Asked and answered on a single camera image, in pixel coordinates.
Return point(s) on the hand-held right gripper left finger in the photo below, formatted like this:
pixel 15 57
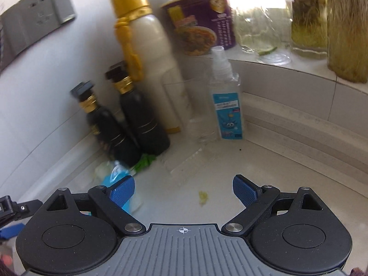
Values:
pixel 123 191

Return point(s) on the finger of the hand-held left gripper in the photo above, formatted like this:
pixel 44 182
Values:
pixel 11 231
pixel 27 208

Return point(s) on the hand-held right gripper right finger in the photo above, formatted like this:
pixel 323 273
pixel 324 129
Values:
pixel 244 191

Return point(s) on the blue plastic cup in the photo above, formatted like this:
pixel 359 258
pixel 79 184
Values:
pixel 115 175

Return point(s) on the person's left hand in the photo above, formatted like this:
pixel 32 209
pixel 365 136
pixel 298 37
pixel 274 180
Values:
pixel 6 260

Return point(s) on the green leaf scrap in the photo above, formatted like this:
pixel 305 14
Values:
pixel 146 161

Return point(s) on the small yellowish food scrap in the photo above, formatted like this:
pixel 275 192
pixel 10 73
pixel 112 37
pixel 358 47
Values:
pixel 203 197

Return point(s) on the black bottle with gold collar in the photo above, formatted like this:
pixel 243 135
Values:
pixel 109 132
pixel 143 120

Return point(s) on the clear spray bottle blue label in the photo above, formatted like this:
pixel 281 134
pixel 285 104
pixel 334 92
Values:
pixel 228 100

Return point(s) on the clear drinking glass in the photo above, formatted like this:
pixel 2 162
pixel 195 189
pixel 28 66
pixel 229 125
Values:
pixel 187 112

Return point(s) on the cream bottle with gold cap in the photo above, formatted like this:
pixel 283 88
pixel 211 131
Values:
pixel 155 63

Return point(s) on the clear jar with water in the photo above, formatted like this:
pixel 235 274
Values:
pixel 258 26

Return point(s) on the purple instant noodle cup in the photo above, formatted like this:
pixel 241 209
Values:
pixel 201 26

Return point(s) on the grey wall socket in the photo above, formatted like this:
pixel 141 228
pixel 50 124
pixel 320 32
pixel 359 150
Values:
pixel 34 14

